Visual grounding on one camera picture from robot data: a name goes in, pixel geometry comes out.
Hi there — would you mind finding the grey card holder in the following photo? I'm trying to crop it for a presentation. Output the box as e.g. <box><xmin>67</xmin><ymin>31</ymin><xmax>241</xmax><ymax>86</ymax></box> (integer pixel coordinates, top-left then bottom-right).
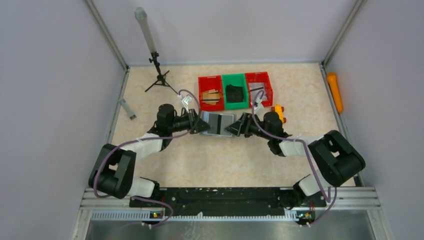
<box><xmin>200</xmin><ymin>111</ymin><xmax>237</xmax><ymax>138</ymax></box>

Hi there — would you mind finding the white credit card black stripe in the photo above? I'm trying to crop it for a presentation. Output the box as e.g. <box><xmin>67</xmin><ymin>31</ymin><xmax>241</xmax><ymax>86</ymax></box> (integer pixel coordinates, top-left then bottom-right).
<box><xmin>248</xmin><ymin>82</ymin><xmax>265</xmax><ymax>95</ymax></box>

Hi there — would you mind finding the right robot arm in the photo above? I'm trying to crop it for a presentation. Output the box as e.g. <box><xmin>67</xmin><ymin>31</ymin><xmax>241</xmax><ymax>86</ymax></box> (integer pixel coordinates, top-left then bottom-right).
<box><xmin>225</xmin><ymin>112</ymin><xmax>366</xmax><ymax>206</ymax></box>

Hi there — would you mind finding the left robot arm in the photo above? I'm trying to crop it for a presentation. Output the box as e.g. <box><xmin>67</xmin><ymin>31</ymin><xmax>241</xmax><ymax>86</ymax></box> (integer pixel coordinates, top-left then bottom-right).
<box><xmin>88</xmin><ymin>103</ymin><xmax>211</xmax><ymax>199</ymax></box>

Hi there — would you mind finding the yellow toy brick car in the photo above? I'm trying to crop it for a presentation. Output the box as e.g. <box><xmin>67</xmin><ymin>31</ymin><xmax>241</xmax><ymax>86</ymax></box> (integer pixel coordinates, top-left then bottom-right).
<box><xmin>271</xmin><ymin>104</ymin><xmax>287</xmax><ymax>124</ymax></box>

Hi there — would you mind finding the black item in bin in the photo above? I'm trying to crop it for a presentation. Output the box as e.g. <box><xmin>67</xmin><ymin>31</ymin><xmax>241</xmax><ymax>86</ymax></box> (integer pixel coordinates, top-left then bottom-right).
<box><xmin>225</xmin><ymin>84</ymin><xmax>245</xmax><ymax>103</ymax></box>

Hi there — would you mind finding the clear bag in bin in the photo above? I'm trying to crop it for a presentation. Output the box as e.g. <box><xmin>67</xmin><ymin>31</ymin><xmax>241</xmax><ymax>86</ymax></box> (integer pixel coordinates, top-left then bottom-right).
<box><xmin>250</xmin><ymin>88</ymin><xmax>268</xmax><ymax>101</ymax></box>

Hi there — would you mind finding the green bin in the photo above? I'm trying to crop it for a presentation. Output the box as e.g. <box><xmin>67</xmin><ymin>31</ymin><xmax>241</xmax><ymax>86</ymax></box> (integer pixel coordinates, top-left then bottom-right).
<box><xmin>221</xmin><ymin>73</ymin><xmax>249</xmax><ymax>110</ymax></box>

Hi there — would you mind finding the left red bin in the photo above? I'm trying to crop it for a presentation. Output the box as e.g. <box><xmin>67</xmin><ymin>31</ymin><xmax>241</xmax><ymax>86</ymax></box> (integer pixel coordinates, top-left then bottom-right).
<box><xmin>198</xmin><ymin>75</ymin><xmax>225</xmax><ymax>112</ymax></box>

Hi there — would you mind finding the red bin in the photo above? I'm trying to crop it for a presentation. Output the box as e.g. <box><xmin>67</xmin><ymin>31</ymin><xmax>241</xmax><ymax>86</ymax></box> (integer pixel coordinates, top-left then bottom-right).
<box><xmin>198</xmin><ymin>75</ymin><xmax>225</xmax><ymax>112</ymax></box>
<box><xmin>244</xmin><ymin>71</ymin><xmax>274</xmax><ymax>107</ymax></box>

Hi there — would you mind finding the right red bin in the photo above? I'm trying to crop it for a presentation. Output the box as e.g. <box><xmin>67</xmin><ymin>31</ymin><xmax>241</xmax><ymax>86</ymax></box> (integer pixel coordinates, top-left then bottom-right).
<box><xmin>244</xmin><ymin>71</ymin><xmax>274</xmax><ymax>107</ymax></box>

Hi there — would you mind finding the orange flashlight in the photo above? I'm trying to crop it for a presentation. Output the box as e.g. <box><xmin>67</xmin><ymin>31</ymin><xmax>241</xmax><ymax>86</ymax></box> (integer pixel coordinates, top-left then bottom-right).
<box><xmin>326</xmin><ymin>72</ymin><xmax>344</xmax><ymax>113</ymax></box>

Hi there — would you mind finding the black tripod with grey tube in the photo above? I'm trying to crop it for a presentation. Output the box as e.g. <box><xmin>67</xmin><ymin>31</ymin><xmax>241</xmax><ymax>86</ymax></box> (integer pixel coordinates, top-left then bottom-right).
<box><xmin>134</xmin><ymin>6</ymin><xmax>177</xmax><ymax>94</ymax></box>

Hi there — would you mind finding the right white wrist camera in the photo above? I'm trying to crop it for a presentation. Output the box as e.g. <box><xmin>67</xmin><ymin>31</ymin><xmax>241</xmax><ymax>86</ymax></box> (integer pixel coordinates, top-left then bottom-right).
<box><xmin>251</xmin><ymin>99</ymin><xmax>265</xmax><ymax>115</ymax></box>

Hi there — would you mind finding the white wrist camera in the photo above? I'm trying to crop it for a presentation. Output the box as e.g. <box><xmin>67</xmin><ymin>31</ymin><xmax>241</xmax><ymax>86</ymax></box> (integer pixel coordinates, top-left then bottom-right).
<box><xmin>251</xmin><ymin>99</ymin><xmax>265</xmax><ymax>115</ymax></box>
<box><xmin>177</xmin><ymin>94</ymin><xmax>194</xmax><ymax>112</ymax></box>

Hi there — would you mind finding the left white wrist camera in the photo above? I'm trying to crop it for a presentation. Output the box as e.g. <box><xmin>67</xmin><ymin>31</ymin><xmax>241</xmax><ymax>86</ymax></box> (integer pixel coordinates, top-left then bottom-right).
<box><xmin>177</xmin><ymin>94</ymin><xmax>194</xmax><ymax>112</ymax></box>

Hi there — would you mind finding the small grey bracket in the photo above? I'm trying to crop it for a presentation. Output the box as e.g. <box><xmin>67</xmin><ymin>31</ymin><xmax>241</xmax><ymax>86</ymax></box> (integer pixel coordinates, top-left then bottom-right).
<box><xmin>118</xmin><ymin>98</ymin><xmax>137</xmax><ymax>120</ymax></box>

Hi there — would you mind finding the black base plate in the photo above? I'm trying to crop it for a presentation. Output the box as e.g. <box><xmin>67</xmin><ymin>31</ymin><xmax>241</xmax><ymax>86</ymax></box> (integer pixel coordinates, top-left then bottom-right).
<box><xmin>129</xmin><ymin>187</ymin><xmax>327</xmax><ymax>217</ymax></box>

